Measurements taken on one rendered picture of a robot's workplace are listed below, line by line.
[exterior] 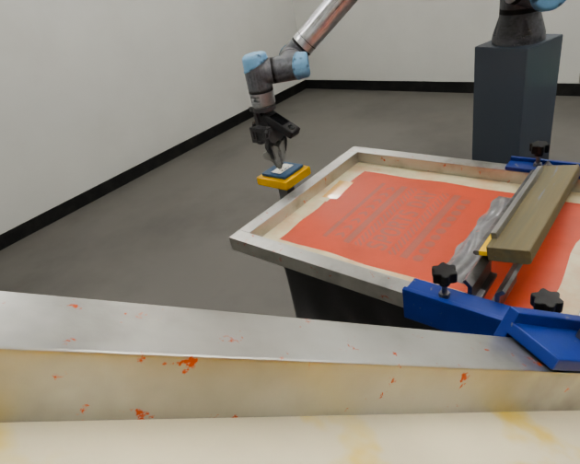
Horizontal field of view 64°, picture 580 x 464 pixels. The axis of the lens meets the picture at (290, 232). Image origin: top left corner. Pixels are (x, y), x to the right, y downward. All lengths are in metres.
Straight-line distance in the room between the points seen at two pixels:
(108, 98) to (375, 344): 4.26
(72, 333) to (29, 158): 4.01
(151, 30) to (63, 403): 4.57
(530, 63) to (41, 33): 3.51
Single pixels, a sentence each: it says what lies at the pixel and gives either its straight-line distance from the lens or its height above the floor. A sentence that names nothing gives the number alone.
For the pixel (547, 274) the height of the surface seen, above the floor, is 0.96.
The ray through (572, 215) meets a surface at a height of 0.96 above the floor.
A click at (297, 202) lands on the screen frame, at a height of 0.98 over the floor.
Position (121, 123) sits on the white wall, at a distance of 4.52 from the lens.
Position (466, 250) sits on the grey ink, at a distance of 1.06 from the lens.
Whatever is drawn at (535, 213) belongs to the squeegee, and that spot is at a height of 1.06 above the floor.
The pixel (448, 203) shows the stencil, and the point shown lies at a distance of 1.24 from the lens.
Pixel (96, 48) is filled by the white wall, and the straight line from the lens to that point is 4.43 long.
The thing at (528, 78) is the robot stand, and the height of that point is 1.11.
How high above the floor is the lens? 1.57
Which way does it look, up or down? 31 degrees down
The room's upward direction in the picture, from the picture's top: 12 degrees counter-clockwise
